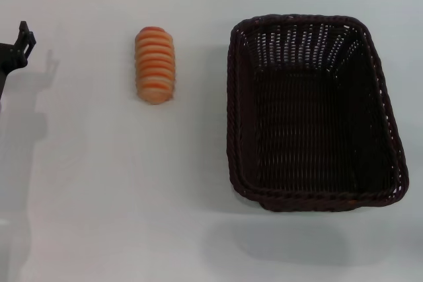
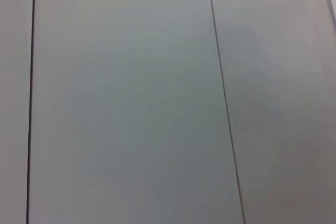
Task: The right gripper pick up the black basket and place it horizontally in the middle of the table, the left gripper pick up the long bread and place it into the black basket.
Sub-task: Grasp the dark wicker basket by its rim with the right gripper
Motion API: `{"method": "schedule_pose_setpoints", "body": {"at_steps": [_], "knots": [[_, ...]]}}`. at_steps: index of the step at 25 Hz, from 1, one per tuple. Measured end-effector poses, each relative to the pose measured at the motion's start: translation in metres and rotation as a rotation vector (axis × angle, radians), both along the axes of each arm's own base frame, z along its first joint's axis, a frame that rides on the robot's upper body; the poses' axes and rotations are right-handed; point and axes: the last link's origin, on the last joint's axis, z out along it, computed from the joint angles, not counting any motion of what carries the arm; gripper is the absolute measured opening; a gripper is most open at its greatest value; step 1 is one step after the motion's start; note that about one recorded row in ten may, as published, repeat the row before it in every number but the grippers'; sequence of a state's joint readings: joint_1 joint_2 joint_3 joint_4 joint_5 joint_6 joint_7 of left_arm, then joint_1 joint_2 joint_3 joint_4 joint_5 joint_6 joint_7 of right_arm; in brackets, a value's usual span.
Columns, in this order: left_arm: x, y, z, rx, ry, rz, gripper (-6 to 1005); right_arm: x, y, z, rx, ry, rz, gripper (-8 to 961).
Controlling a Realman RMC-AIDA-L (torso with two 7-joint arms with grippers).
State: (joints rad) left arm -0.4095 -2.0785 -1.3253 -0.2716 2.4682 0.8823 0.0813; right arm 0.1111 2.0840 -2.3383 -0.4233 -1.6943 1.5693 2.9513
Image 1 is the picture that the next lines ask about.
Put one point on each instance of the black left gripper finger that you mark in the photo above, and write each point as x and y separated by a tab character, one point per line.
24	39

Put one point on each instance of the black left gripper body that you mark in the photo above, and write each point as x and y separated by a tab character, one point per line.
10	59

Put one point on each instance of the orange striped bread roll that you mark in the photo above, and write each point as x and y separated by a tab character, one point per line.
154	64

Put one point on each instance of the black wicker basket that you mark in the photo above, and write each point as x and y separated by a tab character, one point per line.
317	123

